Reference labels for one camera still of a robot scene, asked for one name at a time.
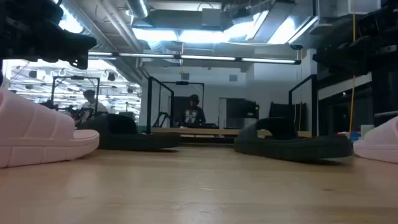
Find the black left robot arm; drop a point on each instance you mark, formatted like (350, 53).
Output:
(18, 15)

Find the long ceiling light strip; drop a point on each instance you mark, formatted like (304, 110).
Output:
(205, 58)

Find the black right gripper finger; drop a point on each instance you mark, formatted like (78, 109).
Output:
(334, 60)

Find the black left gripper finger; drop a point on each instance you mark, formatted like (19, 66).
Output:
(82, 49)

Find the black foam slide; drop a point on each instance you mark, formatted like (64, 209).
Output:
(124, 137)
(295, 149)

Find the person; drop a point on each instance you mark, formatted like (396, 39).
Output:
(91, 104)
(193, 116)

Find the small blue container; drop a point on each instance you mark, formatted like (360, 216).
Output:
(354, 136)

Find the dark background cabinet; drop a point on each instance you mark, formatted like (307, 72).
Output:
(241, 109)

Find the white plastic cup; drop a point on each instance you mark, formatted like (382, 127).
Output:
(367, 130)

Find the pink foam slide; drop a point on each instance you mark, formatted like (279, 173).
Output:
(31, 130)
(382, 140)

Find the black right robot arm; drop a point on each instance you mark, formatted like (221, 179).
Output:
(384, 18)

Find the round silver ventilation duct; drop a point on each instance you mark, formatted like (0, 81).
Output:
(138, 7)

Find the black background chair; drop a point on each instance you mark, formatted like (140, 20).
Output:
(280, 110)

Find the black table frame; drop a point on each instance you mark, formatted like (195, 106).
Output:
(205, 140)

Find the black ceiling camera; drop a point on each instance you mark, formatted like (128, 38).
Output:
(296, 47)

